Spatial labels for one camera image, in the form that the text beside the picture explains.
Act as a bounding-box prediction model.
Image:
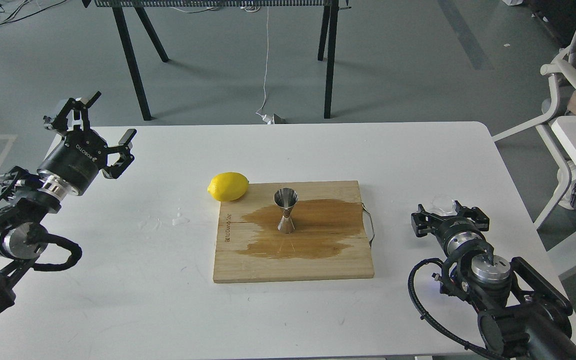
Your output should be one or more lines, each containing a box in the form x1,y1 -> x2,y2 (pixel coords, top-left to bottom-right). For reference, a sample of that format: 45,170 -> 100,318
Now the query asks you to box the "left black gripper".
38,91 -> 137,196

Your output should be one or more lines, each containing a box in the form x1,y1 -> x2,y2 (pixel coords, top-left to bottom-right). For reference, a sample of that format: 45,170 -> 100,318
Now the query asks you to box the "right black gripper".
411,200 -> 490,256

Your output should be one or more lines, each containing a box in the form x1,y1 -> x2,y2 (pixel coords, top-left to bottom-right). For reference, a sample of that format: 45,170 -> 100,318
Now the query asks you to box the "steel double jigger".
273,187 -> 298,234

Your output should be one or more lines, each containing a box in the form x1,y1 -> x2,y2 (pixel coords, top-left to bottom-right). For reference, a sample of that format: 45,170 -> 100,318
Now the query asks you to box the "small clear glass cup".
429,194 -> 458,217

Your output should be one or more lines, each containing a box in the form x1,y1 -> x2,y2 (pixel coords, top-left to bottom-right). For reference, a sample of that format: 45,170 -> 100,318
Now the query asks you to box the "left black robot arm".
0,91 -> 137,313

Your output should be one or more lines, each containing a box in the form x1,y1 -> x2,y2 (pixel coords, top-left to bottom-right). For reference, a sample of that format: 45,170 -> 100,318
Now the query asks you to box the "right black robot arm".
407,201 -> 576,360

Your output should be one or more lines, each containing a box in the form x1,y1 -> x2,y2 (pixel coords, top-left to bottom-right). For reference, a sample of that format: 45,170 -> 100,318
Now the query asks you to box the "wooden cutting board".
213,180 -> 375,284

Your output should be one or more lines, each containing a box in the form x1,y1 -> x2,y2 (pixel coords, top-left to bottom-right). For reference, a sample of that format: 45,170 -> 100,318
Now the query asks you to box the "yellow lemon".
206,172 -> 249,202

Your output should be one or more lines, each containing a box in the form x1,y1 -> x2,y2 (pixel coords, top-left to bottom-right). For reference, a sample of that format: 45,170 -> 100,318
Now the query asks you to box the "white office chair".
490,0 -> 576,231

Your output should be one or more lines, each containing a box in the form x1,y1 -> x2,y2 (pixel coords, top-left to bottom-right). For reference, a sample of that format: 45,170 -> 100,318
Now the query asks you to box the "white hanging cable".
255,6 -> 286,125

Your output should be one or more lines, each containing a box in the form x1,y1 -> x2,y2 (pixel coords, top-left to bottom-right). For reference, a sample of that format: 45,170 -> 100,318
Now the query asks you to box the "black metal table frame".
82,0 -> 350,121

